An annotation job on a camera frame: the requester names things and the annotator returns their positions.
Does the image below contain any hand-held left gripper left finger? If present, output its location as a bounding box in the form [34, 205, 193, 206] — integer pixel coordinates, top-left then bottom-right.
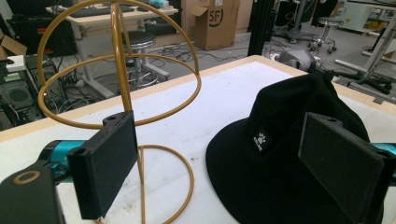
[66, 110, 140, 220]

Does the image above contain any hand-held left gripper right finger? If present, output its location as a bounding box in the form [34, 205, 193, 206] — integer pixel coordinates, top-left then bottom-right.
[297, 112, 396, 224]

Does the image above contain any black bucket hat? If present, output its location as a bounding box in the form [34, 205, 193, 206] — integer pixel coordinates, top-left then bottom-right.
[205, 70, 385, 224]

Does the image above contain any gold wire hat stand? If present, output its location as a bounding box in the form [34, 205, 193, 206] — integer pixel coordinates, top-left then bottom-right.
[36, 0, 203, 224]

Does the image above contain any black computer tower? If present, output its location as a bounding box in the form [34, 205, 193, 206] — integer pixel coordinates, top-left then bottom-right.
[0, 72, 45, 132]

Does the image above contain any black round stool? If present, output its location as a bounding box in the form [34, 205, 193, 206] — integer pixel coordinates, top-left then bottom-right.
[120, 30, 172, 89]

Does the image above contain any grey rounded device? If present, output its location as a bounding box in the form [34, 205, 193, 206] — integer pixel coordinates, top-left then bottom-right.
[269, 49, 318, 74]

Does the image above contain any metal stand leg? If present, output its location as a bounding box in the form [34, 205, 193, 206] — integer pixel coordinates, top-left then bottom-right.
[334, 12, 396, 94]

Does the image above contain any white power adapter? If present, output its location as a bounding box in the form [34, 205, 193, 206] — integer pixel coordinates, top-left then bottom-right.
[6, 54, 28, 73]

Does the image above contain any grey swivel stool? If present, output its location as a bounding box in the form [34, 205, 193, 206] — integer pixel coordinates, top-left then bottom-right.
[306, 16, 345, 55]

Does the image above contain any light wooden desk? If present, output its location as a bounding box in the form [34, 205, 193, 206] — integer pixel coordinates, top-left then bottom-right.
[45, 4, 179, 99]

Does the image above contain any open cardboard box flap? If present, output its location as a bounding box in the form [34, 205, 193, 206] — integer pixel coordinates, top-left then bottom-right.
[0, 35, 28, 61]

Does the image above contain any brown cardboard box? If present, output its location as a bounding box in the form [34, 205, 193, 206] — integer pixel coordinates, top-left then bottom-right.
[188, 0, 241, 51]

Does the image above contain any tangle of floor cables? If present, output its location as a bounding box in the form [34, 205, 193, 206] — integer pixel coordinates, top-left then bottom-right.
[155, 43, 250, 64]

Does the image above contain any black metal post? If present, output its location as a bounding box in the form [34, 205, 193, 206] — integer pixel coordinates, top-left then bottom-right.
[247, 0, 276, 58]

